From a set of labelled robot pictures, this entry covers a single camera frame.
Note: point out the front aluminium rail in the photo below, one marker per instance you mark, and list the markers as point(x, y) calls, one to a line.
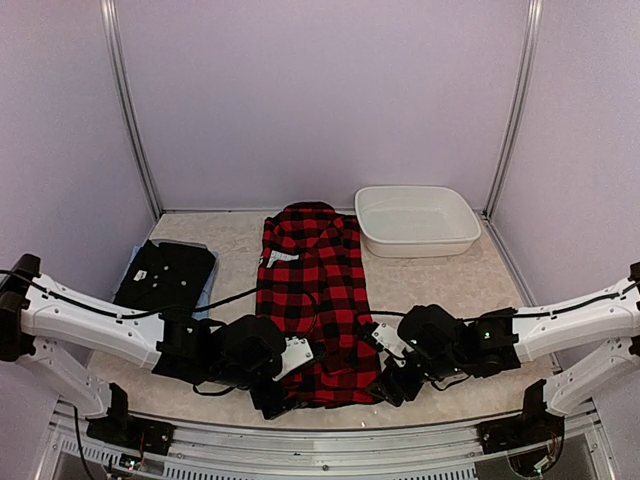
point(201, 450)

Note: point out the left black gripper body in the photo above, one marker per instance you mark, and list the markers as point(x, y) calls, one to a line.
point(264, 402)

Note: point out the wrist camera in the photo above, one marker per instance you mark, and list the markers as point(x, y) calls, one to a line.
point(298, 354)
point(383, 338)

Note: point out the aluminium frame post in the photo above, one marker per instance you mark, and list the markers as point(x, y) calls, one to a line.
point(109, 15)
point(517, 106)

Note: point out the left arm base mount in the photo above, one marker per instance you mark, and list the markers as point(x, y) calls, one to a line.
point(135, 433)

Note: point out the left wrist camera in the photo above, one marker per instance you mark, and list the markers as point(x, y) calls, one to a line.
point(298, 354)

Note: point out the red black plaid shirt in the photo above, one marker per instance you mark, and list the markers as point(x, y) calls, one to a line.
point(312, 285)

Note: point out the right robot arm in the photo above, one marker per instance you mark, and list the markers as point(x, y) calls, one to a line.
point(431, 346)

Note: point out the light blue folded shirt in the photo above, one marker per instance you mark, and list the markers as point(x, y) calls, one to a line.
point(210, 280)

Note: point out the black folded shirt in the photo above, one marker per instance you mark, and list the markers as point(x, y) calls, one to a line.
point(160, 280)

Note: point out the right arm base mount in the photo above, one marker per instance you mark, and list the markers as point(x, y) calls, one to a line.
point(518, 431)

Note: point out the left aluminium frame post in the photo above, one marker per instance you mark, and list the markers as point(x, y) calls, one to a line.
point(109, 15)

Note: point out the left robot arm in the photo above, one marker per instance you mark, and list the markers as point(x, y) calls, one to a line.
point(38, 313)

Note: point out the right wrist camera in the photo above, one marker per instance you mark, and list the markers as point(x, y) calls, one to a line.
point(383, 338)

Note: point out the right aluminium frame post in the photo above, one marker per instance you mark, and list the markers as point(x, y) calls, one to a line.
point(517, 106)

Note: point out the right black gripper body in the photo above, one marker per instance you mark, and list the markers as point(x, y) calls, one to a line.
point(393, 382)

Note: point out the white plastic tub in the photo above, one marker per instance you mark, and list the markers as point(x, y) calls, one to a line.
point(415, 221)

